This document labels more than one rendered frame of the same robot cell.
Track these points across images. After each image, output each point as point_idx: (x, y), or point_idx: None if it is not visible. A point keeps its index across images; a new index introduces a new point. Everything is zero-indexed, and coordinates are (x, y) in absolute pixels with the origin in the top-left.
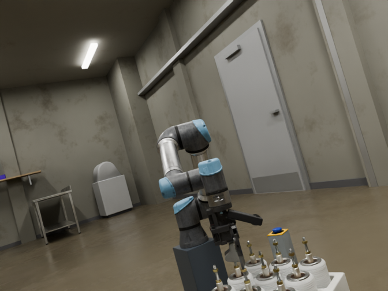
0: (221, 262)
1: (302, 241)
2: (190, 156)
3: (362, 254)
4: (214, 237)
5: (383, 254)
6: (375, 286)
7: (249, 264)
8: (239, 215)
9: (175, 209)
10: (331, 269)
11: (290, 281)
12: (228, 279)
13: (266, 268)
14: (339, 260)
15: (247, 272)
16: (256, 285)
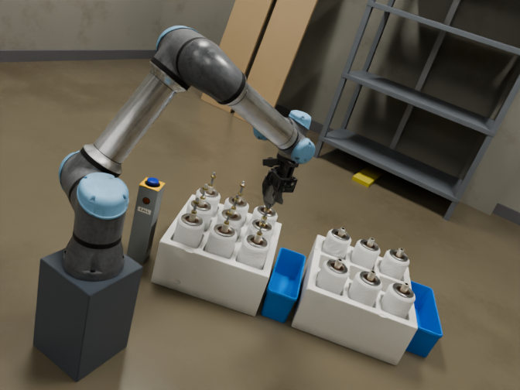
0: None
1: (213, 176)
2: (172, 94)
3: (31, 196)
4: (293, 186)
5: (46, 188)
6: None
7: (196, 222)
8: None
9: (124, 206)
10: (57, 223)
11: (246, 206)
12: (229, 237)
13: None
14: (32, 213)
15: (220, 224)
16: (239, 225)
